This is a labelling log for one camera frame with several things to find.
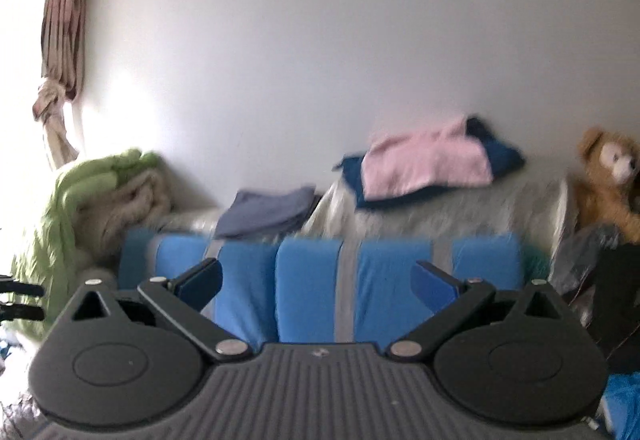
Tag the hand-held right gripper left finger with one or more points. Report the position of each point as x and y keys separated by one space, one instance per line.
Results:
x=200 y=282

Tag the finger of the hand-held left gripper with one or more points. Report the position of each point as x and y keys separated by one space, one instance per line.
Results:
x=22 y=289
x=22 y=313

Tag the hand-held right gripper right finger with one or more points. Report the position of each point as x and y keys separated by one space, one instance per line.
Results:
x=432 y=290

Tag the blue pillow with grey stripes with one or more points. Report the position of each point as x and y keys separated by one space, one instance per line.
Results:
x=240 y=290
x=320 y=290

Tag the light green blanket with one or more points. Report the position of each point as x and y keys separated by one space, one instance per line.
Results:
x=55 y=220

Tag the grey folded cloth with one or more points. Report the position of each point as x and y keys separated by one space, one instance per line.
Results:
x=265 y=212

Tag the beige fuzzy blanket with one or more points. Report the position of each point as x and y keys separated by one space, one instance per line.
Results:
x=130 y=205

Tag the teal cloth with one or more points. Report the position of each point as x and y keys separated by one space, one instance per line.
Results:
x=536 y=265

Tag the cream fuzzy cover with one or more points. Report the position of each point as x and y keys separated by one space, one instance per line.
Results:
x=525 y=205

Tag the pink cloth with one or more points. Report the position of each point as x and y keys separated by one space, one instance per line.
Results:
x=420 y=159

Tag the clear plastic bag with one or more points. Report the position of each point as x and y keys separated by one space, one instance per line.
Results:
x=575 y=260

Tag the dark blue cloth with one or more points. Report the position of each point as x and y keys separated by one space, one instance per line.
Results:
x=500 y=152

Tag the brown teddy bear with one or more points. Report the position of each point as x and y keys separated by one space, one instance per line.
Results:
x=600 y=190

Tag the bright window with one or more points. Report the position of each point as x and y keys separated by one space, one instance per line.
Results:
x=20 y=69

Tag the beige patterned curtain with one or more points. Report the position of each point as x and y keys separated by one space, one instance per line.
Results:
x=62 y=34

